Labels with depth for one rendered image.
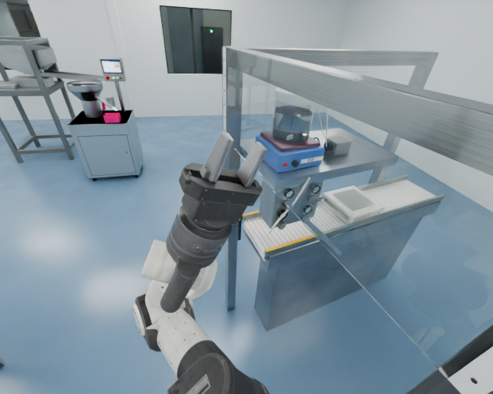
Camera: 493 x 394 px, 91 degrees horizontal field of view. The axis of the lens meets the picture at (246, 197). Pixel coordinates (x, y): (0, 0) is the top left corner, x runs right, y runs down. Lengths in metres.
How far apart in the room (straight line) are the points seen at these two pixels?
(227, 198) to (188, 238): 0.08
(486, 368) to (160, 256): 0.47
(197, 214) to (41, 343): 2.02
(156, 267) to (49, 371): 1.76
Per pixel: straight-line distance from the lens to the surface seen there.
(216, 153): 0.31
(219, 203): 0.33
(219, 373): 0.47
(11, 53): 4.30
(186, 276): 0.38
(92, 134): 3.41
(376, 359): 2.11
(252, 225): 1.31
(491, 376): 0.48
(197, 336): 0.57
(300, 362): 1.92
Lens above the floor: 1.76
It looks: 35 degrees down
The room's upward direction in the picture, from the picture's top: 3 degrees clockwise
